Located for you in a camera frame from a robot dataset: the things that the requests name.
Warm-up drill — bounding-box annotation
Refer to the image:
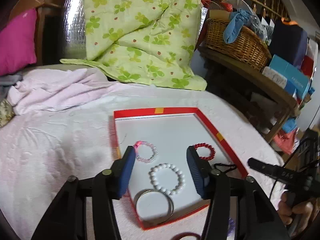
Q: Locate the white pearl bead bracelet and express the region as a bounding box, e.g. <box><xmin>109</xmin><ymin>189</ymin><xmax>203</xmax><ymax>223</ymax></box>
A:
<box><xmin>149</xmin><ymin>162</ymin><xmax>187</xmax><ymax>197</ymax></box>

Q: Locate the red bead bracelet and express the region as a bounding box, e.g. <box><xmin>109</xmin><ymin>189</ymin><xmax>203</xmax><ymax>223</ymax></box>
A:
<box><xmin>194</xmin><ymin>142</ymin><xmax>217</xmax><ymax>161</ymax></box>

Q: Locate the clear pink bead bracelet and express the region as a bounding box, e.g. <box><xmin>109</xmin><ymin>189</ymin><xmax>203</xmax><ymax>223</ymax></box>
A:
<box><xmin>133</xmin><ymin>140</ymin><xmax>158</xmax><ymax>163</ymax></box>

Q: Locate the black hair tie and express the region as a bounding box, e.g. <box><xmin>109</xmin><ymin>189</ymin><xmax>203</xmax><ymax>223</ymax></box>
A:
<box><xmin>212</xmin><ymin>162</ymin><xmax>238</xmax><ymax>174</ymax></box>

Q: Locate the purple bead bracelet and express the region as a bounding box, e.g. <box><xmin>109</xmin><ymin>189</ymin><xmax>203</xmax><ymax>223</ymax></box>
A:
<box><xmin>227</xmin><ymin>217</ymin><xmax>237</xmax><ymax>237</ymax></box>

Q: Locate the silver metal bangle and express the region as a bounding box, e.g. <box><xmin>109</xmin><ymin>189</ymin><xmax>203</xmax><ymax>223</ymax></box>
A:
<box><xmin>135</xmin><ymin>189</ymin><xmax>174</xmax><ymax>227</ymax></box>

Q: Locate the person's right hand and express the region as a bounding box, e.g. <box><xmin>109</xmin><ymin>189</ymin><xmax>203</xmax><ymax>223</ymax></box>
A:
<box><xmin>277</xmin><ymin>191</ymin><xmax>319</xmax><ymax>237</ymax></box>

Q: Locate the red shallow cardboard tray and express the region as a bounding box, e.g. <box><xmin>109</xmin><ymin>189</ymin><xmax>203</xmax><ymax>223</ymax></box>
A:
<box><xmin>113</xmin><ymin>107</ymin><xmax>248</xmax><ymax>230</ymax></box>

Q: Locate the pale pink bed cover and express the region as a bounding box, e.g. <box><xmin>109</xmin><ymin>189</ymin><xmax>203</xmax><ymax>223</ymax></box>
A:
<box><xmin>1</xmin><ymin>65</ymin><xmax>283</xmax><ymax>239</ymax></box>

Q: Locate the wooden bench table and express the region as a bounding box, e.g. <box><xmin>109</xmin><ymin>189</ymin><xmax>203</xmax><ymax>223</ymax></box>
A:
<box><xmin>199</xmin><ymin>46</ymin><xmax>300</xmax><ymax>143</ymax></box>

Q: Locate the white patterned box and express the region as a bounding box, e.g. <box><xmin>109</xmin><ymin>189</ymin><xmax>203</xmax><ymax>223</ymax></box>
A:
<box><xmin>262</xmin><ymin>67</ymin><xmax>287</xmax><ymax>89</ymax></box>

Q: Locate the teal cardboard box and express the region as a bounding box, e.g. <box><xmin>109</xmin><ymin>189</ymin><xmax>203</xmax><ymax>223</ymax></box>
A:
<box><xmin>269</xmin><ymin>55</ymin><xmax>310</xmax><ymax>100</ymax></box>

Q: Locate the small floral pouch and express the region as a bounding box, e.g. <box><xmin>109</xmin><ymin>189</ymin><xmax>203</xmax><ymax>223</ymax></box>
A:
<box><xmin>0</xmin><ymin>99</ymin><xmax>15</xmax><ymax>128</ymax></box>

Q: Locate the wicker basket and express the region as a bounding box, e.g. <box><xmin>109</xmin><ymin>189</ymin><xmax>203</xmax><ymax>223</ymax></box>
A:
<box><xmin>204</xmin><ymin>18</ymin><xmax>272</xmax><ymax>71</ymax></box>

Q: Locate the navy bag with orange trim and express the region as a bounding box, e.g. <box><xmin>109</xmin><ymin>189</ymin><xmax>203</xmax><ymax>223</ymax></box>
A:
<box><xmin>268</xmin><ymin>19</ymin><xmax>308</xmax><ymax>69</ymax></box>

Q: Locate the silver foil insulation panel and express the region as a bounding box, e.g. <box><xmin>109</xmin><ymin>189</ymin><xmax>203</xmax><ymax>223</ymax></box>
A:
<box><xmin>61</xmin><ymin>0</ymin><xmax>86</xmax><ymax>59</ymax></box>

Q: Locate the green clover pattern quilt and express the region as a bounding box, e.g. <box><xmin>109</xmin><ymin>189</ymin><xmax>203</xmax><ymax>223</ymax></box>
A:
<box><xmin>61</xmin><ymin>0</ymin><xmax>207</xmax><ymax>91</ymax></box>

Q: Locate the grey blanket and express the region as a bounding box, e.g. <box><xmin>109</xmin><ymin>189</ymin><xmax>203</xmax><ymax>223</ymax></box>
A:
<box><xmin>0</xmin><ymin>73</ymin><xmax>23</xmax><ymax>101</ymax></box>

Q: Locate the blue cloth in basket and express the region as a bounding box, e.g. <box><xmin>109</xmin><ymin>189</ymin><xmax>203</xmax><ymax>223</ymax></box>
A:
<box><xmin>223</xmin><ymin>9</ymin><xmax>252</xmax><ymax>44</ymax></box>

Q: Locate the magenta pillow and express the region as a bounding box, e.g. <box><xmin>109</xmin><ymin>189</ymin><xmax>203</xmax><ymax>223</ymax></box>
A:
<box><xmin>1</xmin><ymin>8</ymin><xmax>37</xmax><ymax>76</ymax></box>

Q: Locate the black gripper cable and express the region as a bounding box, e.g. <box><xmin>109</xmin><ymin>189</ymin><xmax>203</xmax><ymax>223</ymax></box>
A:
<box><xmin>268</xmin><ymin>134</ymin><xmax>311</xmax><ymax>201</ymax></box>

